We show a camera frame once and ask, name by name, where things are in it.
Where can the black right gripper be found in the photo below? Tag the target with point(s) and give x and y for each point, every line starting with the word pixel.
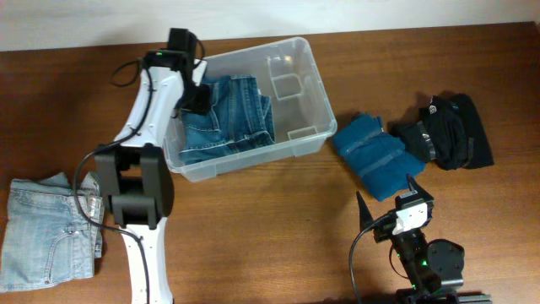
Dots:
pixel 383 230

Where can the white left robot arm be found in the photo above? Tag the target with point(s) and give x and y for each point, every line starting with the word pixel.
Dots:
pixel 136 184

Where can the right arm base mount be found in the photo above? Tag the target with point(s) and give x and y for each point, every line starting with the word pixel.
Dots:
pixel 412 296

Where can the clear plastic storage bin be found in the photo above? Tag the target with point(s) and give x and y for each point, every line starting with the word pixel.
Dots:
pixel 287 73

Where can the dark blue jeans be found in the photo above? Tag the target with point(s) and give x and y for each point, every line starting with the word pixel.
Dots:
pixel 240 119

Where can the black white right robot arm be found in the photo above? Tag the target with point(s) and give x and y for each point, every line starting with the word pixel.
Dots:
pixel 434 269

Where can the teal towel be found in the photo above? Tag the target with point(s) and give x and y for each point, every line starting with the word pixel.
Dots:
pixel 379 159

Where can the black folded garment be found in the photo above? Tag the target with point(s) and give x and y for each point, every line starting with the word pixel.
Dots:
pixel 448 131

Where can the light blue jeans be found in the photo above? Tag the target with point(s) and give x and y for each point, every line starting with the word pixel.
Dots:
pixel 47 241

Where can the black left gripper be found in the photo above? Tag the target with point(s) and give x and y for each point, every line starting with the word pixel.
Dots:
pixel 198 101

